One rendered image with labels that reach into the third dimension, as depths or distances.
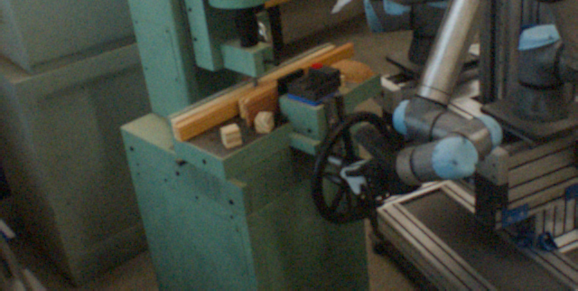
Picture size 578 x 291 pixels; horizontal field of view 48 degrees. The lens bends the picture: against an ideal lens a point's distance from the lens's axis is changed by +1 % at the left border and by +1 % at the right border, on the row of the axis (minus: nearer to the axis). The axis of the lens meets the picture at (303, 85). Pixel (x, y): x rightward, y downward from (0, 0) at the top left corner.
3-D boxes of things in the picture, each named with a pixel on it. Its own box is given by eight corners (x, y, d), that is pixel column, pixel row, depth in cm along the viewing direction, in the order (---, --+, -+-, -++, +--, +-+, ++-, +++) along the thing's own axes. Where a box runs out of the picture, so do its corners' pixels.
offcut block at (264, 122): (261, 124, 166) (259, 111, 165) (274, 125, 165) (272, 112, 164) (256, 132, 162) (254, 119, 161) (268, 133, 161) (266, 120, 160)
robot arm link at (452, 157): (488, 165, 122) (461, 184, 116) (445, 173, 130) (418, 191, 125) (471, 127, 121) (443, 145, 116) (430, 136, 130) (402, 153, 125)
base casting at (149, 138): (245, 220, 161) (239, 188, 158) (124, 153, 200) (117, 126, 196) (360, 145, 189) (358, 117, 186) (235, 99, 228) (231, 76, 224)
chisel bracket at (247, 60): (256, 83, 170) (252, 52, 166) (223, 71, 179) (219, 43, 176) (276, 73, 175) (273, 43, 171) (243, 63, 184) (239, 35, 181)
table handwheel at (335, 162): (405, 110, 166) (386, 217, 171) (347, 92, 179) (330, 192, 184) (330, 116, 145) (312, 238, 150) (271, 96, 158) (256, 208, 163)
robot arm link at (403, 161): (403, 154, 125) (429, 138, 130) (387, 157, 129) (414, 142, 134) (418, 190, 125) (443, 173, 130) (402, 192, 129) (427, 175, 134)
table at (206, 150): (250, 195, 147) (247, 173, 145) (173, 156, 168) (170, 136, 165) (409, 98, 185) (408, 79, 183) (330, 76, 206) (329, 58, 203)
